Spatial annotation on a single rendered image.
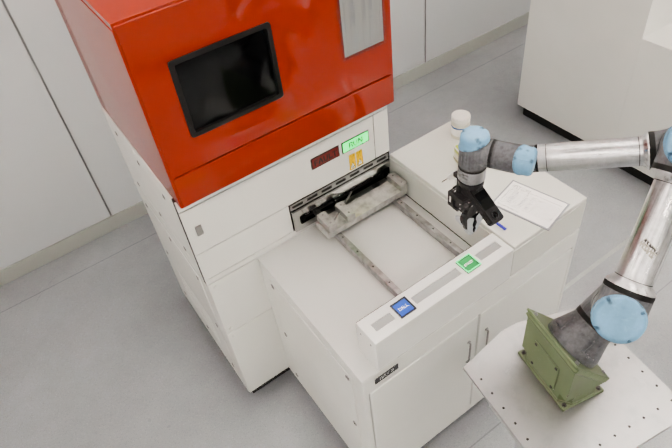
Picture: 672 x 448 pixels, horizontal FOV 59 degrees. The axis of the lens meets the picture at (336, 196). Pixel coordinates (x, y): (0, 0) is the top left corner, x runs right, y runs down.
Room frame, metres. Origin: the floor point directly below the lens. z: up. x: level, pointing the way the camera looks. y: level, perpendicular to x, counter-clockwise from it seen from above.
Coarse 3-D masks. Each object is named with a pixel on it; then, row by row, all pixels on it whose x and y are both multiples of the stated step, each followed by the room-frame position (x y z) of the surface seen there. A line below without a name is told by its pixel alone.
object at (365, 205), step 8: (384, 184) 1.67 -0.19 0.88; (368, 192) 1.64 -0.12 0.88; (376, 192) 1.63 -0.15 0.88; (384, 192) 1.63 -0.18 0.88; (392, 192) 1.62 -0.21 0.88; (400, 192) 1.62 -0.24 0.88; (360, 200) 1.60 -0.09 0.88; (368, 200) 1.60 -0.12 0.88; (376, 200) 1.59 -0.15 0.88; (384, 200) 1.58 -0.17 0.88; (392, 200) 1.60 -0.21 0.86; (352, 208) 1.57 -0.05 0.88; (360, 208) 1.56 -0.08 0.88; (368, 208) 1.55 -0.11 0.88; (376, 208) 1.56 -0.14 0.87; (360, 216) 1.53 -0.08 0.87; (320, 224) 1.51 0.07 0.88; (344, 224) 1.49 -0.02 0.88; (352, 224) 1.51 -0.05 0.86; (328, 232) 1.46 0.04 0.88; (336, 232) 1.47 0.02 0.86
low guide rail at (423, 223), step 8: (400, 200) 1.60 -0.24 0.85; (400, 208) 1.58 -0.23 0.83; (408, 208) 1.56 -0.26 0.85; (408, 216) 1.54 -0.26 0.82; (416, 216) 1.51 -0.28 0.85; (424, 224) 1.46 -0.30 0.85; (432, 232) 1.43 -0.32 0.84; (440, 232) 1.42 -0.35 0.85; (440, 240) 1.39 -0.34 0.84; (448, 240) 1.37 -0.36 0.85; (448, 248) 1.36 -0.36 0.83; (456, 248) 1.33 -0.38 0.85
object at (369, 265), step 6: (342, 234) 1.47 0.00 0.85; (342, 240) 1.44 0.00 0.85; (348, 240) 1.44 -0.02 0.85; (348, 246) 1.41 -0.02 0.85; (354, 246) 1.41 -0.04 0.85; (354, 252) 1.38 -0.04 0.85; (360, 252) 1.37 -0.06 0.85; (360, 258) 1.35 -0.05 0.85; (366, 258) 1.34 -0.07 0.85; (366, 264) 1.32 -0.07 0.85; (372, 264) 1.31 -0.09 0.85; (372, 270) 1.29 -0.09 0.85; (378, 270) 1.28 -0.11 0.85; (378, 276) 1.26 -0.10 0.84; (384, 276) 1.26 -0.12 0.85; (384, 282) 1.24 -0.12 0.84; (390, 282) 1.23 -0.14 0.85; (390, 288) 1.21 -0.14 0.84; (396, 288) 1.20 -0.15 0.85; (396, 294) 1.18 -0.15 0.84
